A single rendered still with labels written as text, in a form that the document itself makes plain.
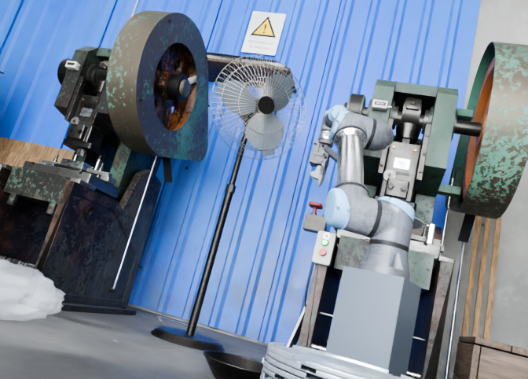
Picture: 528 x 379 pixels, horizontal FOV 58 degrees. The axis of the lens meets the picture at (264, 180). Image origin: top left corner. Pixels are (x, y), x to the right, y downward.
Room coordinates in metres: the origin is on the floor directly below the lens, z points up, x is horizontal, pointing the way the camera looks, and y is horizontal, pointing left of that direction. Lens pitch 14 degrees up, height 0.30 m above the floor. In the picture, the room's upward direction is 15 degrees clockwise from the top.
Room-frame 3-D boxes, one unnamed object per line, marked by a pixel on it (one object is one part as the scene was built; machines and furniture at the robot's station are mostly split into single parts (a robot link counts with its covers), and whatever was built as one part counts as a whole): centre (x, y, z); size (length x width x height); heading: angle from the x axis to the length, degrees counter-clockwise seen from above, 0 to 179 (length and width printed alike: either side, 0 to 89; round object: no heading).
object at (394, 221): (1.40, -0.41, 0.62); 0.13 x 0.12 x 0.14; 94
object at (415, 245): (2.19, -0.63, 0.68); 0.45 x 0.30 x 0.06; 74
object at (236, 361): (1.81, -0.09, 0.04); 0.30 x 0.30 x 0.07
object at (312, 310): (2.40, -0.41, 0.45); 0.92 x 0.12 x 0.90; 164
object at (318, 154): (2.07, -0.22, 0.99); 0.09 x 0.08 x 0.12; 74
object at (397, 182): (2.15, -0.62, 1.04); 0.17 x 0.15 x 0.30; 164
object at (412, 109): (2.19, -0.63, 1.27); 0.21 x 0.12 x 0.34; 164
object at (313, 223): (2.06, -0.27, 0.62); 0.10 x 0.06 x 0.20; 74
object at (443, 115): (2.33, -0.67, 0.83); 0.79 x 0.43 x 1.34; 164
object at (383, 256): (1.40, -0.41, 0.50); 0.15 x 0.15 x 0.10
